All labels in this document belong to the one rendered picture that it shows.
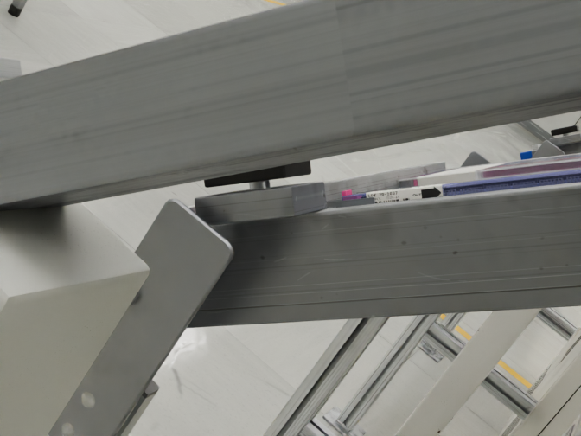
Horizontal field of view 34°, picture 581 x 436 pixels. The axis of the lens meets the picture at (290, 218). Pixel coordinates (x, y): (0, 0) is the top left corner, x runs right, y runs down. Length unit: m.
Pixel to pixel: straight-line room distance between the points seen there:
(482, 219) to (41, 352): 0.30
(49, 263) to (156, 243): 0.29
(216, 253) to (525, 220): 0.16
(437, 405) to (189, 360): 0.58
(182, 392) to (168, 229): 1.37
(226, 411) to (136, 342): 1.38
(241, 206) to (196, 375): 1.45
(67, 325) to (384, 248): 0.29
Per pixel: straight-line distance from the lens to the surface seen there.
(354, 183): 0.87
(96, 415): 0.58
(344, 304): 0.54
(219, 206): 0.53
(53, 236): 0.26
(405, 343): 2.05
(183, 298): 0.53
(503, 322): 1.60
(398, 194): 0.73
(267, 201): 0.51
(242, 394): 2.00
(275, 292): 0.55
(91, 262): 0.26
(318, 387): 1.35
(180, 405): 1.85
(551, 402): 2.05
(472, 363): 1.62
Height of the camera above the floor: 0.94
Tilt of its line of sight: 18 degrees down
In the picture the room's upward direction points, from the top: 34 degrees clockwise
